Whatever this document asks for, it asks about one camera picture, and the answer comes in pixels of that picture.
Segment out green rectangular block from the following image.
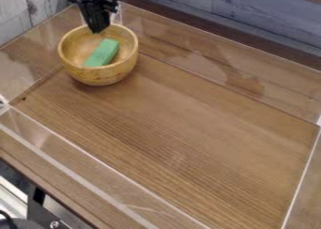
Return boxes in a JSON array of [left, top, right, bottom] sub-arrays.
[[82, 38, 120, 67]]

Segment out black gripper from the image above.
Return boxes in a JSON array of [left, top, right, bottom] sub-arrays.
[[68, 0, 117, 34]]

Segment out clear acrylic barrier panels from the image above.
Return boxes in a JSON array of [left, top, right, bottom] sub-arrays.
[[0, 6, 321, 229]]

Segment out brown wooden bowl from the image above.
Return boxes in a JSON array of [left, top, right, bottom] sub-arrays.
[[56, 23, 139, 86]]

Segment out black table leg bracket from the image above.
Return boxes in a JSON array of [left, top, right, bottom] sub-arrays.
[[26, 187, 70, 229]]

